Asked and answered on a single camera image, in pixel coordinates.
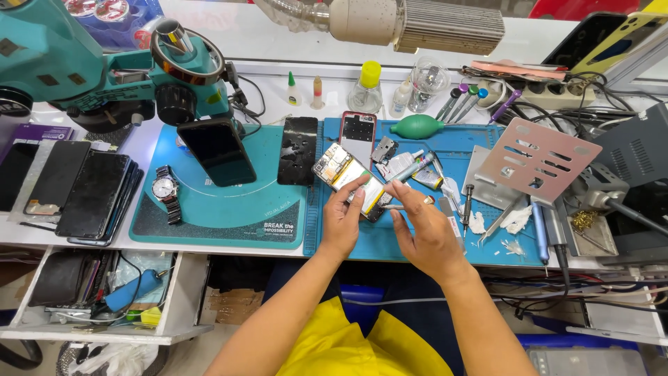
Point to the person's right hand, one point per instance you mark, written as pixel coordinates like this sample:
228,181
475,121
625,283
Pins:
430,235

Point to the person's left hand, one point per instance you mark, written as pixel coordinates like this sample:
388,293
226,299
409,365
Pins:
339,224

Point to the thin white tool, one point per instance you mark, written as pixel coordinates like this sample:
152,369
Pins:
389,207

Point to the phone with battery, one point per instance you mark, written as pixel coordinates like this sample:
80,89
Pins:
342,167

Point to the metal pry tool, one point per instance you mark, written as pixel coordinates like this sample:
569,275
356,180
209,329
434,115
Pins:
451,219

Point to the black screwdriver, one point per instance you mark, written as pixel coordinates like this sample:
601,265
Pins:
467,209

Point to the small white tissue piece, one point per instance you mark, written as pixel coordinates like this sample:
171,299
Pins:
476,223

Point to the yellow label glue tube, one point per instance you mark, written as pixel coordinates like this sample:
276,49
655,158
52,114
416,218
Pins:
427,178

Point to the metal tweezers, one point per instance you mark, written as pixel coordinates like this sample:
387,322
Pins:
498,222

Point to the grey glue tube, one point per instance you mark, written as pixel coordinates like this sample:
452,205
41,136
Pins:
415,166

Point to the white glue tube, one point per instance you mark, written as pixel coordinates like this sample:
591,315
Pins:
395,164

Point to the black phone screen panel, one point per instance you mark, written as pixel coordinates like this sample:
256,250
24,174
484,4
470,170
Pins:
297,151

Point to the blue stool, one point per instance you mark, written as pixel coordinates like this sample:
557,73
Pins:
360,308

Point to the small metal phone part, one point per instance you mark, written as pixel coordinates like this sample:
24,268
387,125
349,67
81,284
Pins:
384,150

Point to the large white tissue piece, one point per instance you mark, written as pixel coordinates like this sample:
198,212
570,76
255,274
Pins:
516,219

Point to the blue repair mat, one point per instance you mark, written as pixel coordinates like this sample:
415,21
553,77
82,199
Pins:
469,141

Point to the green air blower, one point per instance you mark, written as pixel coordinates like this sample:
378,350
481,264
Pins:
417,127

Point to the teal microscope base mat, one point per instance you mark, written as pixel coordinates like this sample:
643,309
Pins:
229,214

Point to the person's yellow shirt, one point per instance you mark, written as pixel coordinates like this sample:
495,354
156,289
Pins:
344,344

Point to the small syringe tube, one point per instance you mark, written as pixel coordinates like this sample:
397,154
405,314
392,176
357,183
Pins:
317,94

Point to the perforated metal plate stand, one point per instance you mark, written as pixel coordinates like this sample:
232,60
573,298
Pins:
537,156

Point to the purple cap screwdriver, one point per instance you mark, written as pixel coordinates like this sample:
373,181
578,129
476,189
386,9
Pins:
450,103

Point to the clear bottle yellow cap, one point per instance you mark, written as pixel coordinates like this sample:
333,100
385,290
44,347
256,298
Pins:
366,94

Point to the green cap screwdriver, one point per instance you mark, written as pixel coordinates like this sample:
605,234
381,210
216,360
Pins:
462,104

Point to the blue cap screwdriver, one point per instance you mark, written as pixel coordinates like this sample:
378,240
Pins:
472,104

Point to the small white bottle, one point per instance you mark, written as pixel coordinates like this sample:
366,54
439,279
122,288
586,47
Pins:
399,100

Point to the white bottle green tip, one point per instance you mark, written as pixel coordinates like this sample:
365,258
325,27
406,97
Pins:
293,94

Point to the black smartphone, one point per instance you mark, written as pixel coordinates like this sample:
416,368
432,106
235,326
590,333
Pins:
216,152

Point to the clear glass jar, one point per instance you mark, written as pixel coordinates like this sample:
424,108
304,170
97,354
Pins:
428,81

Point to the soldering iron holder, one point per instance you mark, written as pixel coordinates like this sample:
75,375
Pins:
589,219

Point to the silver wristwatch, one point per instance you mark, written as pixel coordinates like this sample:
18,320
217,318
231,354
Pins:
166,189

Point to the pink papers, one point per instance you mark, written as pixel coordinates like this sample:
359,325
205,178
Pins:
514,69

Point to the white power strip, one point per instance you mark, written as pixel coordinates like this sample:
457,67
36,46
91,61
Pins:
558,95

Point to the soldering iron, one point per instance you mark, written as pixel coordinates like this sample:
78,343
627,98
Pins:
621,206

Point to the blue bin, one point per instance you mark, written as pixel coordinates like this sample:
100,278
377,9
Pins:
584,355

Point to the ribbed beige lamp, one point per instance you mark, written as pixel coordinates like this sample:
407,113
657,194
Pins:
417,26

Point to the grey soldering station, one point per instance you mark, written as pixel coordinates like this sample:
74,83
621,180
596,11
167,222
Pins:
636,143

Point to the black phone leaning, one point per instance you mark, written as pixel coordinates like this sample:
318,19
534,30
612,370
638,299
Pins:
579,42

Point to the white drawer with tools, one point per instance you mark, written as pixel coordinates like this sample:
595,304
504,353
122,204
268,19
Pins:
104,292

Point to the stack of black phones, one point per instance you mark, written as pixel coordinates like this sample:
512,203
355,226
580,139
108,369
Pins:
94,196

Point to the white plastic bag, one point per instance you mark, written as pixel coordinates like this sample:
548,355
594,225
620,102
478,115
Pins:
117,360

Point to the yellow phone case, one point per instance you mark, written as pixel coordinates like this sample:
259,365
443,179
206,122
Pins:
616,44

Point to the black screen with copper edge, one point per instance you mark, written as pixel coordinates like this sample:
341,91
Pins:
58,175

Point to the blue pack of bottles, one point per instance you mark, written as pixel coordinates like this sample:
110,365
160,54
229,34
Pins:
115,21

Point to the teal microscope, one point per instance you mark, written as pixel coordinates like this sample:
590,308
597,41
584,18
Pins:
78,68

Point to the purple box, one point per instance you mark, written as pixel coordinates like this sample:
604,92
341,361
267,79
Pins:
36,133

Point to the black screen in plastic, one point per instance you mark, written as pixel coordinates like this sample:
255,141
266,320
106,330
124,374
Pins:
14,175

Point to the red phone frame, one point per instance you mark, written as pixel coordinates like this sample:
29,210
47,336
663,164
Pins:
357,133

